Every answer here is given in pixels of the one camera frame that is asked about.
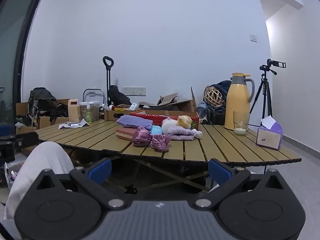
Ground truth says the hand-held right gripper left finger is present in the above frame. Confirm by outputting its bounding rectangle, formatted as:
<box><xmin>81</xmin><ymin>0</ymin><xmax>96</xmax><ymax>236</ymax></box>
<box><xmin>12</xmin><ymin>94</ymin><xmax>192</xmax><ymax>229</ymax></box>
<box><xmin>35</xmin><ymin>158</ymin><xmax>126</xmax><ymax>209</ymax></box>

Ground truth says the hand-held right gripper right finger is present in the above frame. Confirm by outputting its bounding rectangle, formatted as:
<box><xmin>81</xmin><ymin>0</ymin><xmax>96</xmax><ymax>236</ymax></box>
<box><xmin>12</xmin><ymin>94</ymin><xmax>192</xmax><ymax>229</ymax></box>
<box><xmin>195</xmin><ymin>158</ymin><xmax>286</xmax><ymax>209</ymax></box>

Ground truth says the pink sponge block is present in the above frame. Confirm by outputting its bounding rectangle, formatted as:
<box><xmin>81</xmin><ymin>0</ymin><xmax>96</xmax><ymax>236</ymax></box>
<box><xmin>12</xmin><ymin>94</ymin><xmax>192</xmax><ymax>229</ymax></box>
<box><xmin>116</xmin><ymin>127</ymin><xmax>138</xmax><ymax>141</ymax></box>

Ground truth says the lavender fluffy cloth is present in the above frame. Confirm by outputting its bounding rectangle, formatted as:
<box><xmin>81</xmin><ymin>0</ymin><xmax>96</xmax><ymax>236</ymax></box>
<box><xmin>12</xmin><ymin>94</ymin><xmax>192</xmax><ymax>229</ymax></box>
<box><xmin>167</xmin><ymin>127</ymin><xmax>196</xmax><ymax>141</ymax></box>

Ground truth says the purple fluffy pouch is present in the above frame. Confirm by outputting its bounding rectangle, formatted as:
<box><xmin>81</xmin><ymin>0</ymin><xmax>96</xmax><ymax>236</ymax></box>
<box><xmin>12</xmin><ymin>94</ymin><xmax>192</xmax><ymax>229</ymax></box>
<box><xmin>116</xmin><ymin>115</ymin><xmax>153</xmax><ymax>130</ymax></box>

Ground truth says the white and orange plush cat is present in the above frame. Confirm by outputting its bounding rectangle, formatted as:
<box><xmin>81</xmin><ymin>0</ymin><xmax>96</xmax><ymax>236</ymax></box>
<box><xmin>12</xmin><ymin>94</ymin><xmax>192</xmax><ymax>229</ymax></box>
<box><xmin>161</xmin><ymin>115</ymin><xmax>193</xmax><ymax>134</ymax></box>

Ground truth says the red-orange cardboard box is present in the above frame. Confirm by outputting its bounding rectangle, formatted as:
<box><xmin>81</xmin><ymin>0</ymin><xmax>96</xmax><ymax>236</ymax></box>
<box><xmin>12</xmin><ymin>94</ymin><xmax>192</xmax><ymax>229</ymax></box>
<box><xmin>130</xmin><ymin>109</ymin><xmax>200</xmax><ymax>130</ymax></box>

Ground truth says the black soft bag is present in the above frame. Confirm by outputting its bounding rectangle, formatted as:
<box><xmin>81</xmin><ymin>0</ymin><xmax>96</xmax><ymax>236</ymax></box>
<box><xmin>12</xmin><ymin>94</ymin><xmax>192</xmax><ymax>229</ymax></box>
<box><xmin>108</xmin><ymin>85</ymin><xmax>132</xmax><ymax>105</ymax></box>

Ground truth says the person's leg in white pants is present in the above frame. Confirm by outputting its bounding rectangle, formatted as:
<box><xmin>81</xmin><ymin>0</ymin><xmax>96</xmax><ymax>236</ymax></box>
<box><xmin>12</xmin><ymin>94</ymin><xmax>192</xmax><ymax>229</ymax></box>
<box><xmin>4</xmin><ymin>141</ymin><xmax>75</xmax><ymax>239</ymax></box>

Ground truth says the dark backpack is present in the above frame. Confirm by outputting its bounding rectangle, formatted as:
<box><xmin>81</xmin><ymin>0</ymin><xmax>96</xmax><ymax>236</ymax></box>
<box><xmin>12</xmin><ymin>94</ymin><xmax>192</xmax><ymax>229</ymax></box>
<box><xmin>27</xmin><ymin>87</ymin><xmax>58</xmax><ymax>120</ymax></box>

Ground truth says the white paper packet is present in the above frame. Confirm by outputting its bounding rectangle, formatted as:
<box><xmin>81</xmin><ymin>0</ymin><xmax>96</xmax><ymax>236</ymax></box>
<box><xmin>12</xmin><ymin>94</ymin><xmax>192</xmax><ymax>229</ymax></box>
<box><xmin>58</xmin><ymin>119</ymin><xmax>90</xmax><ymax>130</ymax></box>

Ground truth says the dark clothes pile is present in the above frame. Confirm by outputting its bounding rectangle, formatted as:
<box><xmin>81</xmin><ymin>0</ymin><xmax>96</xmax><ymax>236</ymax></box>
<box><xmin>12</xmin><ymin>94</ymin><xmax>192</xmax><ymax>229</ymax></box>
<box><xmin>50</xmin><ymin>104</ymin><xmax>68</xmax><ymax>123</ymax></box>

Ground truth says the green pump bottle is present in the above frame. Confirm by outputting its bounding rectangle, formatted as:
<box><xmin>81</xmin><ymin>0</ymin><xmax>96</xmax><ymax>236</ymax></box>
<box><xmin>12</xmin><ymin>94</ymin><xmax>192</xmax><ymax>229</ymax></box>
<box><xmin>85</xmin><ymin>102</ymin><xmax>93</xmax><ymax>124</ymax></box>

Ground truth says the purple tissue box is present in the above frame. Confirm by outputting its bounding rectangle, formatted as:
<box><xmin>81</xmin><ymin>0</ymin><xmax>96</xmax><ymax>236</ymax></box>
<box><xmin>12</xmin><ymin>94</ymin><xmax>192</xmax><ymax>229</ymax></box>
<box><xmin>256</xmin><ymin>116</ymin><xmax>284</xmax><ymax>150</ymax></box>

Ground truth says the clear storage jar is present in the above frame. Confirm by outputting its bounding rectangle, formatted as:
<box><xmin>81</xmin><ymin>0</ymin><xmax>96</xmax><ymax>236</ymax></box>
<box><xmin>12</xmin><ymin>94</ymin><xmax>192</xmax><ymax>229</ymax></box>
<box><xmin>79</xmin><ymin>101</ymin><xmax>100</xmax><ymax>122</ymax></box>

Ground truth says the tall brown carton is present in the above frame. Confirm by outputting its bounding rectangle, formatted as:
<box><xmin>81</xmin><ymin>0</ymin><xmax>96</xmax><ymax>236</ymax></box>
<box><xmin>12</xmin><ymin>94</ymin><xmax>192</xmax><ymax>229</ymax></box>
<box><xmin>68</xmin><ymin>99</ymin><xmax>82</xmax><ymax>123</ymax></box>

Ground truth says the blue water bottle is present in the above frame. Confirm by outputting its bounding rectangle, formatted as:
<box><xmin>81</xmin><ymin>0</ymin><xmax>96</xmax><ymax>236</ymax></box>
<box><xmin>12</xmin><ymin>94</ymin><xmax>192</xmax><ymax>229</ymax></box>
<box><xmin>197</xmin><ymin>102</ymin><xmax>208</xmax><ymax>118</ymax></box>

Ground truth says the yellow thermos jug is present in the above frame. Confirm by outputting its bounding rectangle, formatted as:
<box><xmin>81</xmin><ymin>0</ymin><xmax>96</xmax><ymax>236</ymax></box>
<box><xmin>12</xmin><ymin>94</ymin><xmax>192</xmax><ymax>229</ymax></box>
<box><xmin>224</xmin><ymin>72</ymin><xmax>255</xmax><ymax>130</ymax></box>

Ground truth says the large brown cardboard box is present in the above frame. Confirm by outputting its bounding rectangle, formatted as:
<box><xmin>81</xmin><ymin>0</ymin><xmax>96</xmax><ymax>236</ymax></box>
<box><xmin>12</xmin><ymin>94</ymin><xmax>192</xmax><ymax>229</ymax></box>
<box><xmin>139</xmin><ymin>87</ymin><xmax>199</xmax><ymax>113</ymax></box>

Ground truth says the wicker ball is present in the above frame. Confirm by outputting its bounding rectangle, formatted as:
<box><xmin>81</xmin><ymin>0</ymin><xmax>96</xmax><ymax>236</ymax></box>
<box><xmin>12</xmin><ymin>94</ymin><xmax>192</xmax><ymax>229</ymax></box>
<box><xmin>204</xmin><ymin>86</ymin><xmax>224</xmax><ymax>107</ymax></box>

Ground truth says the white folding stool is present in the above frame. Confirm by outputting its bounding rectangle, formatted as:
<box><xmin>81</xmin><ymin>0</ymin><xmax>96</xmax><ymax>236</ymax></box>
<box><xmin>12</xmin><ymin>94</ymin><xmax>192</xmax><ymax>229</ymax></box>
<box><xmin>83</xmin><ymin>88</ymin><xmax>105</xmax><ymax>105</ymax></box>

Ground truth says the blue velvet bag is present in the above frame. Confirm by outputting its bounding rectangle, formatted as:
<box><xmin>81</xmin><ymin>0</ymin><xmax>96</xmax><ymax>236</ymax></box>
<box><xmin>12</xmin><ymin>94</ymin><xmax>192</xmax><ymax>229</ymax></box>
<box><xmin>209</xmin><ymin>80</ymin><xmax>232</xmax><ymax>113</ymax></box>

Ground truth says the beige felt piece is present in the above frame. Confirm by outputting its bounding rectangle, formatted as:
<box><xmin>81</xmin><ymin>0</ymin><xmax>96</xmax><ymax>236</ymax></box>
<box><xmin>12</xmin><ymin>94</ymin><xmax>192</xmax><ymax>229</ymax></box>
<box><xmin>157</xmin><ymin>93</ymin><xmax>179</xmax><ymax>105</ymax></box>

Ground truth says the glass door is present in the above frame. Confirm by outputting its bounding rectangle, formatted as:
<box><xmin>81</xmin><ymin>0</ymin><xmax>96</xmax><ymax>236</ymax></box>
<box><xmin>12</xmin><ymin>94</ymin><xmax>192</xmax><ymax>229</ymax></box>
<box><xmin>0</xmin><ymin>0</ymin><xmax>42</xmax><ymax>128</ymax></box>

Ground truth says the white wall socket panel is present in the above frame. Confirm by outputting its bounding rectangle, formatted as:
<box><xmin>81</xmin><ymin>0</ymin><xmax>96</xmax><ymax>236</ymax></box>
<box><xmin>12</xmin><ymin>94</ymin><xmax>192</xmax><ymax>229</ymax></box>
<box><xmin>122</xmin><ymin>87</ymin><xmax>147</xmax><ymax>96</ymax></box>

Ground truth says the black trolley handle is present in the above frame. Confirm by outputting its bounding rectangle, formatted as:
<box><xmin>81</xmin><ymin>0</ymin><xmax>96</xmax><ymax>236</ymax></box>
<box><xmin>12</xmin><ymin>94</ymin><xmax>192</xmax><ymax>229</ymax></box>
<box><xmin>102</xmin><ymin>56</ymin><xmax>115</xmax><ymax>105</ymax></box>

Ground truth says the black camera tripod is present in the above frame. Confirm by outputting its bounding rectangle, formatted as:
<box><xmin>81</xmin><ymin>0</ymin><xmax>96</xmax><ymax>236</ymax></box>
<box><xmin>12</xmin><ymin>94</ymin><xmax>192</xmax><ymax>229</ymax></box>
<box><xmin>249</xmin><ymin>73</ymin><xmax>274</xmax><ymax>128</ymax></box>

